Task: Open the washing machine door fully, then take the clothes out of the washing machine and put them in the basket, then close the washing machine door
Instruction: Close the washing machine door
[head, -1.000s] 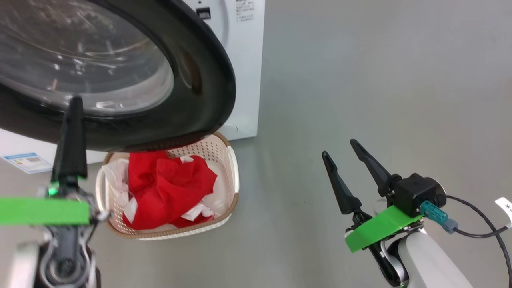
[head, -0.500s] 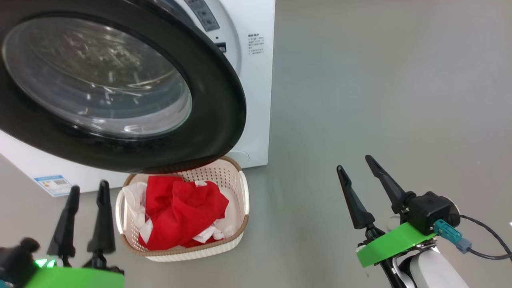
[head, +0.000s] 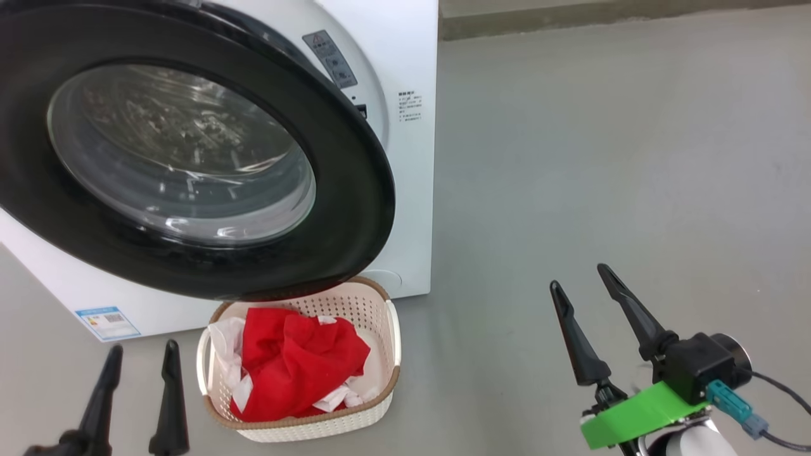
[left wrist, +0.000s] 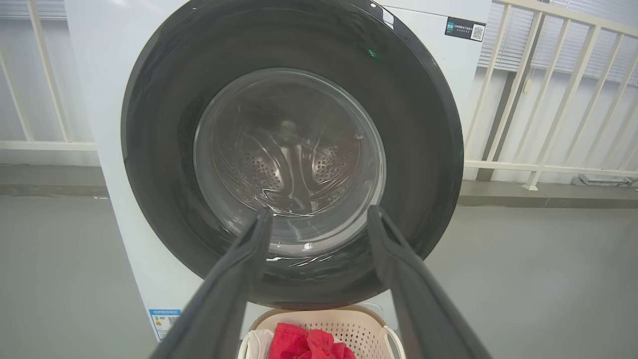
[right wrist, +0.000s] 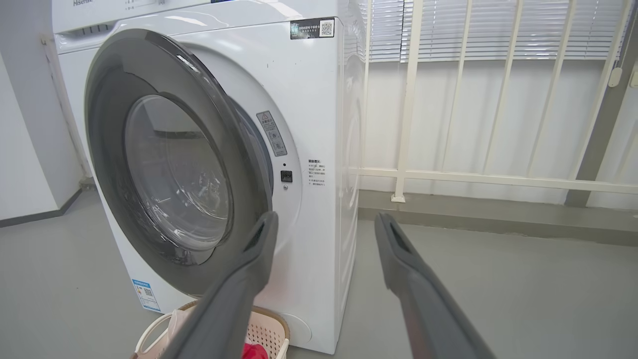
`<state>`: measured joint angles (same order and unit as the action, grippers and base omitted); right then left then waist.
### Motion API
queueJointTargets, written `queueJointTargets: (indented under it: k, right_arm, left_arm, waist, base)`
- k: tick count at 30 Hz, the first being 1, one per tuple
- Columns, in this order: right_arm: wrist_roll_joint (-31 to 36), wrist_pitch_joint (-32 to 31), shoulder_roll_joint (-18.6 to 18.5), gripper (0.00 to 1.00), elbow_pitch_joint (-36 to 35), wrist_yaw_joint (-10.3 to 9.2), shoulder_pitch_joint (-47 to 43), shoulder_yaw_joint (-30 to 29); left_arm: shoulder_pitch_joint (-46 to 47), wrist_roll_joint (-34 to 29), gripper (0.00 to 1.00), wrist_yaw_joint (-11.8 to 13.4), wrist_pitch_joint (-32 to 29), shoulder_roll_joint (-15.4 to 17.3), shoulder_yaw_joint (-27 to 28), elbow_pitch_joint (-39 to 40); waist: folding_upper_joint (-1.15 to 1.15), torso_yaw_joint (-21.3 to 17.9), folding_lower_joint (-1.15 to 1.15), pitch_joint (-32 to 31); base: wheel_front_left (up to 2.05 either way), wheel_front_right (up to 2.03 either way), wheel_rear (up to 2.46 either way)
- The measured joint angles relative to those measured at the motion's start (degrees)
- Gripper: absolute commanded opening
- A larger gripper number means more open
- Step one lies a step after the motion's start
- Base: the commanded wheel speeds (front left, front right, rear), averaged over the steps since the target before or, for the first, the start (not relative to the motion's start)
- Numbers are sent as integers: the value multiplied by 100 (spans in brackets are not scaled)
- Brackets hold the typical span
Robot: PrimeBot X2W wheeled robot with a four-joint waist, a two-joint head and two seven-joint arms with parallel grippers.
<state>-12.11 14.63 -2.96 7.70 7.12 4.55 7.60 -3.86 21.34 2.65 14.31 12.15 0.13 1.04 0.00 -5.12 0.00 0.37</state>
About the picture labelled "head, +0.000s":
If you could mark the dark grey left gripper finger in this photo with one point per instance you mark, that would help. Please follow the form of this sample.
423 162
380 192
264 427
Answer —
101 405
171 405

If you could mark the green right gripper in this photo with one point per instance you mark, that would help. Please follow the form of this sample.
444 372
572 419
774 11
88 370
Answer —
633 415

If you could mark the red and white garment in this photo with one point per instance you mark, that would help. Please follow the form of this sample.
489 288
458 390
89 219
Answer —
298 361

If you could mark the washing machine door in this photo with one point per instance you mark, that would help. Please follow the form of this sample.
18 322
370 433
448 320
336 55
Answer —
342 190

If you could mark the cream perforated laundry basket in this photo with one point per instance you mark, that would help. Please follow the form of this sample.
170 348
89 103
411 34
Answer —
380 316

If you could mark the white washing machine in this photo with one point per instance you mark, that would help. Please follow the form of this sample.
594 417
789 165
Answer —
412 209

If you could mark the blue energy label sticker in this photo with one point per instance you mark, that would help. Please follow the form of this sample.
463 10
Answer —
108 323

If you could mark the grey warning sticker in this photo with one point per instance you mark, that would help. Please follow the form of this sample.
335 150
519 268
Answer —
331 58

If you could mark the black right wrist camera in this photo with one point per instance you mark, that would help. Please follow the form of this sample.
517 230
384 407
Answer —
697 364

